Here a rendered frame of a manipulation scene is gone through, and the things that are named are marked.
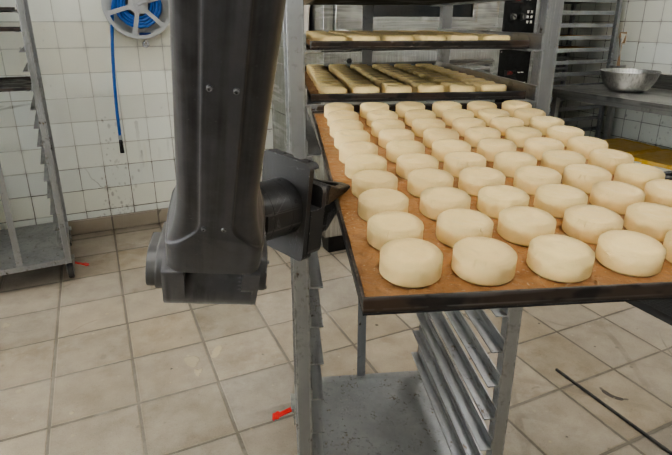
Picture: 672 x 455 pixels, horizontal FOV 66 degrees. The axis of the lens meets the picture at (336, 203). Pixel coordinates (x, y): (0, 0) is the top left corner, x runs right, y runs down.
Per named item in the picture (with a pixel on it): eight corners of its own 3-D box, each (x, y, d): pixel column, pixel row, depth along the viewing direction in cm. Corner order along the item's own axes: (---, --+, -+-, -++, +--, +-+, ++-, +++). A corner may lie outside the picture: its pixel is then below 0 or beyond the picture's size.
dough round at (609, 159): (635, 168, 66) (639, 153, 65) (625, 179, 62) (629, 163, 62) (593, 160, 69) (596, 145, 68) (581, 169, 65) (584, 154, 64)
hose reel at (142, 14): (183, 143, 361) (166, -30, 324) (187, 149, 346) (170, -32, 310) (119, 149, 344) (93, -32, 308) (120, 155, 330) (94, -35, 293)
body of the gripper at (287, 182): (270, 236, 57) (215, 255, 52) (276, 146, 54) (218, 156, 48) (314, 257, 53) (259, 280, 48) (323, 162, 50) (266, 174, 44)
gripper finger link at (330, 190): (319, 215, 63) (261, 234, 56) (325, 158, 61) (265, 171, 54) (363, 234, 59) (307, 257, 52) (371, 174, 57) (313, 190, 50)
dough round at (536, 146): (540, 163, 67) (543, 149, 66) (514, 152, 71) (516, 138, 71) (570, 159, 69) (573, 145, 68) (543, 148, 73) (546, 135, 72)
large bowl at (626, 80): (584, 89, 380) (587, 69, 375) (621, 87, 395) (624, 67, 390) (632, 96, 347) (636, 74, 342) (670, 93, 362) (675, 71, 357)
